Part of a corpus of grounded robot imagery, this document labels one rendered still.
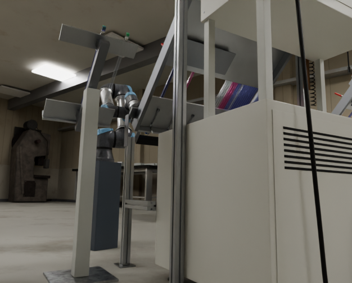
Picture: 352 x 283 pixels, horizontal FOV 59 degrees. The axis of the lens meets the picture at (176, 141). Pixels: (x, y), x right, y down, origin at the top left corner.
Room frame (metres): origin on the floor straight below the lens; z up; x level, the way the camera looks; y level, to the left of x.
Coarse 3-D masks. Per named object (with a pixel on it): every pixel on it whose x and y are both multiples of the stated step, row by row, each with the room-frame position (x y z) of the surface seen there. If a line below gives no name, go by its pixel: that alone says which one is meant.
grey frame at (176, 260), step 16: (176, 0) 1.19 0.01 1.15; (176, 16) 1.19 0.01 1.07; (176, 32) 1.19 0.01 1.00; (176, 48) 1.19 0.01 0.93; (176, 64) 1.19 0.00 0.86; (176, 80) 1.18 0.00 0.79; (176, 96) 1.18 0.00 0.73; (304, 96) 1.54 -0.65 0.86; (176, 112) 1.17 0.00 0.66; (176, 128) 1.17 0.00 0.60; (128, 144) 1.60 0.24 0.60; (176, 144) 1.17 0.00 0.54; (128, 160) 1.60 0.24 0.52; (176, 160) 1.17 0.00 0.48; (128, 176) 1.60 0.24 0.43; (176, 176) 1.17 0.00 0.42; (128, 192) 1.60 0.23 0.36; (176, 192) 1.17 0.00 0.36; (128, 208) 1.62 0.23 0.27; (176, 208) 1.17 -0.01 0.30; (128, 224) 1.61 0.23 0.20; (176, 224) 1.17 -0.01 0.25; (128, 240) 1.61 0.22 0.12; (176, 240) 1.17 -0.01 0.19; (128, 256) 1.61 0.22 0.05; (176, 256) 1.17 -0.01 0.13; (176, 272) 1.17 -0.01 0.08
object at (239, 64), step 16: (192, 0) 1.23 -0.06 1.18; (192, 16) 1.29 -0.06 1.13; (192, 32) 1.34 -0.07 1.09; (224, 32) 1.40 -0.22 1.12; (192, 48) 1.37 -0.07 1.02; (224, 48) 1.46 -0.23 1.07; (240, 48) 1.49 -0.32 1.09; (256, 48) 1.53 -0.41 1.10; (272, 48) 1.56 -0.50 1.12; (192, 64) 1.43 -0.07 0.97; (224, 64) 1.49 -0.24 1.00; (240, 64) 1.57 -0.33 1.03; (256, 64) 1.60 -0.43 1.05; (272, 64) 1.64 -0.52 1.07; (240, 80) 1.65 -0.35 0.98; (256, 80) 1.69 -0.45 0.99
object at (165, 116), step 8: (152, 96) 1.55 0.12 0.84; (152, 104) 1.59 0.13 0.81; (160, 104) 1.60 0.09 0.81; (168, 104) 1.62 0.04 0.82; (192, 104) 1.67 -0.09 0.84; (200, 104) 1.70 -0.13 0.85; (152, 112) 1.62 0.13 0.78; (160, 112) 1.64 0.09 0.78; (168, 112) 1.66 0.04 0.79; (192, 112) 1.72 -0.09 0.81; (200, 112) 1.74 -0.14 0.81; (216, 112) 1.78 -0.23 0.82; (144, 120) 1.65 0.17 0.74; (152, 120) 1.67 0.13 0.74; (160, 120) 1.68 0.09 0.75; (168, 120) 1.70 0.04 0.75; (192, 120) 1.76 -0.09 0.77; (160, 128) 1.73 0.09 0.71
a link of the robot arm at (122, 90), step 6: (114, 84) 2.24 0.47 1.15; (120, 84) 2.27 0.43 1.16; (114, 90) 2.23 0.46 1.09; (120, 90) 2.24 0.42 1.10; (126, 90) 2.25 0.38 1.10; (114, 96) 2.25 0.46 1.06; (120, 96) 2.22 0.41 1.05; (120, 102) 2.22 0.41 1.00; (120, 120) 2.17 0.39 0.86; (120, 126) 2.14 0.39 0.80; (120, 132) 2.11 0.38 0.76; (120, 138) 2.09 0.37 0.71; (120, 144) 2.10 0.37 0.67
